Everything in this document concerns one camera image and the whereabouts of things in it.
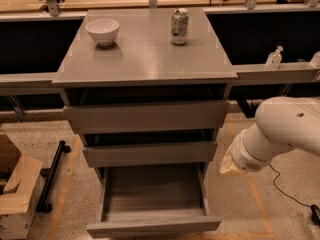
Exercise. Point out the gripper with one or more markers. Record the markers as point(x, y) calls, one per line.
point(246, 156)

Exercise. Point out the grey bottom drawer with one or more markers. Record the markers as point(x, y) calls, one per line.
point(152, 200)

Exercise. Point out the grey drawer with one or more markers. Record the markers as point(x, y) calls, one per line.
point(147, 117)
point(152, 200)
point(150, 154)

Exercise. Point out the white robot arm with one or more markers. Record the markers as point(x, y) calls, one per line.
point(282, 124)

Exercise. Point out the grey drawer cabinet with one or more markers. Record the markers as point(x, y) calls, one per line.
point(143, 47)

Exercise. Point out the grey middle drawer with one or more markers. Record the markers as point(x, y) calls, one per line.
point(150, 154)

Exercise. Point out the grey top drawer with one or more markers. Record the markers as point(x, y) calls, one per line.
point(147, 117)

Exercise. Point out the black power adapter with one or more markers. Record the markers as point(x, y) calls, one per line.
point(315, 214)

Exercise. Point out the clear sanitizer bottle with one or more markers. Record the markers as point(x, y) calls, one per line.
point(274, 59)

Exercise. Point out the crushed soda can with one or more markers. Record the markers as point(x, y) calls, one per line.
point(179, 26)

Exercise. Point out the white ceramic bowl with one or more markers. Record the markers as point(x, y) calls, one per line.
point(103, 31)

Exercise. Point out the black metal bar stand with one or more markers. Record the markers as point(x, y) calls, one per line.
point(49, 174)

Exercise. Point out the cardboard box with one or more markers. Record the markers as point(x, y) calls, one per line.
point(21, 193)

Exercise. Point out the black floor bracket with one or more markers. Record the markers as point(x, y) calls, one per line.
point(248, 109)

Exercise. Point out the grey metal rail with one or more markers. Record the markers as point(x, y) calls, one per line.
point(54, 83)

